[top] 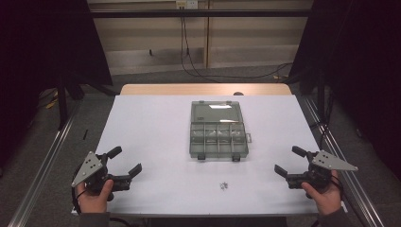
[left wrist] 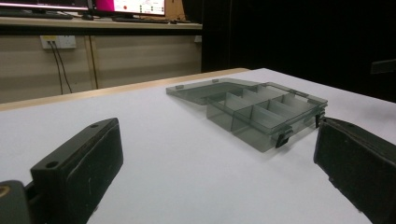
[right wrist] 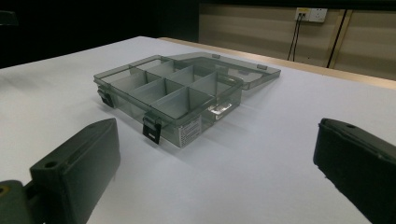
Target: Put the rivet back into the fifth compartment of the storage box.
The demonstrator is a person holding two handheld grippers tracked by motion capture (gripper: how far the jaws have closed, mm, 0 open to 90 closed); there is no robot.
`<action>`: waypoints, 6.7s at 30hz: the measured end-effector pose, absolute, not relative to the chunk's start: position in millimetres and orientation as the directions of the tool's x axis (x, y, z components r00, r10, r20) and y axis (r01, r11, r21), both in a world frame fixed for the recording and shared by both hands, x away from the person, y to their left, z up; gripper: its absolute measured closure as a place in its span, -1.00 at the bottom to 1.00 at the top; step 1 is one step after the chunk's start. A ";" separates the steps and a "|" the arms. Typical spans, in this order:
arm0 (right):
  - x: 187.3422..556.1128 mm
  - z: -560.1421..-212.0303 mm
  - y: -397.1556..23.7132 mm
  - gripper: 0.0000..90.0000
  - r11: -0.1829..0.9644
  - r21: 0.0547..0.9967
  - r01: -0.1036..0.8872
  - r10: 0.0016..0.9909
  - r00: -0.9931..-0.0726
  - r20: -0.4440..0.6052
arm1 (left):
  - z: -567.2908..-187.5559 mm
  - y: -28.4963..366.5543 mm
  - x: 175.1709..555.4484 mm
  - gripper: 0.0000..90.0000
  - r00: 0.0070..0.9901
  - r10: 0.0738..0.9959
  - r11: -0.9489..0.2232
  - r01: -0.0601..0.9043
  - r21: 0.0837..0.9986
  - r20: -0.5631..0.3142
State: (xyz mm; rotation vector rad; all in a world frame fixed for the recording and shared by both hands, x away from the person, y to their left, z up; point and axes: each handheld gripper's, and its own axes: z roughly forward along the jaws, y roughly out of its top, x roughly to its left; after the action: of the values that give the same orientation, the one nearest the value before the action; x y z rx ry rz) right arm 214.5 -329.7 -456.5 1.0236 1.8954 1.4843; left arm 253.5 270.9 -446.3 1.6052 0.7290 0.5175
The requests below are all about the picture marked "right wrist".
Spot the white table mat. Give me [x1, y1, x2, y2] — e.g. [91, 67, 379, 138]
[0, 35, 396, 224]

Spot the transparent grey compartment box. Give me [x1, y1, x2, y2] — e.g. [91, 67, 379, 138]
[92, 51, 282, 149]

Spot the white wall socket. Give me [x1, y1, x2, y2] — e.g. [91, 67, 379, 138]
[294, 7, 329, 23]

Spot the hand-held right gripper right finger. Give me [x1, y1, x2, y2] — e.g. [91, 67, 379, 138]
[313, 118, 396, 224]

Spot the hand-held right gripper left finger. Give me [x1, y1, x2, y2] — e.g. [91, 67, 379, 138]
[29, 118, 121, 224]

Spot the straight black wall cable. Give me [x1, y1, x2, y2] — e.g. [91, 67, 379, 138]
[326, 8, 348, 69]

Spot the black power cable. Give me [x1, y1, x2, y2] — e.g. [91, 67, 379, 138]
[287, 13, 302, 62]
[291, 13, 305, 62]

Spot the wooden table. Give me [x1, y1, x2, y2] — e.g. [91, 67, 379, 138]
[158, 36, 396, 91]

